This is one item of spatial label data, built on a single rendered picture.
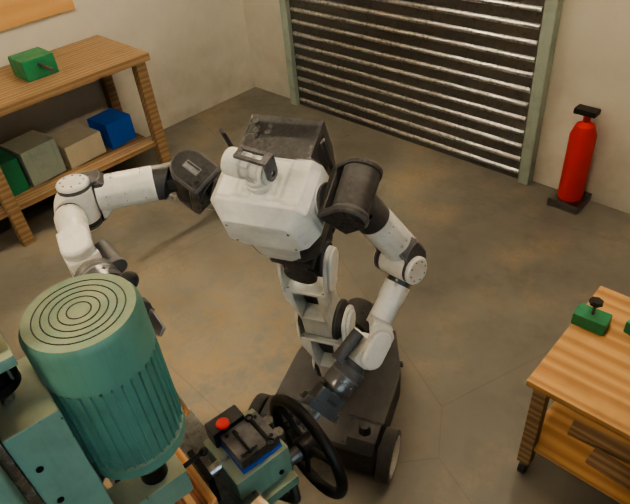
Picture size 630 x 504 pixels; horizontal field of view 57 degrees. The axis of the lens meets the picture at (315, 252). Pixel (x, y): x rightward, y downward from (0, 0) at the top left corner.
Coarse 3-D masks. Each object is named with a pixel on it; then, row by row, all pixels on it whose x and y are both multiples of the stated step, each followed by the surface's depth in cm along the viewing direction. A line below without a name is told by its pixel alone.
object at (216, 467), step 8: (192, 456) 122; (224, 456) 125; (192, 464) 124; (200, 464) 121; (216, 464) 124; (200, 472) 120; (208, 472) 119; (216, 472) 124; (208, 480) 118; (216, 488) 120; (216, 496) 122
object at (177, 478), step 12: (168, 468) 112; (180, 468) 112; (120, 480) 111; (132, 480) 111; (168, 480) 110; (180, 480) 112; (108, 492) 109; (120, 492) 109; (132, 492) 109; (144, 492) 109; (156, 492) 109; (168, 492) 111; (180, 492) 113
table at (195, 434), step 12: (180, 396) 147; (192, 420) 141; (192, 432) 138; (204, 432) 138; (180, 444) 136; (192, 444) 136; (216, 480) 128; (288, 480) 130; (228, 492) 126; (252, 492) 125; (264, 492) 128; (276, 492) 128
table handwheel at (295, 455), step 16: (272, 400) 144; (288, 400) 137; (272, 416) 150; (288, 416) 144; (304, 416) 133; (288, 432) 155; (304, 432) 144; (320, 432) 131; (288, 448) 153; (304, 448) 140; (320, 448) 142; (304, 464) 152; (336, 464) 130; (320, 480) 148; (336, 480) 133; (336, 496) 138
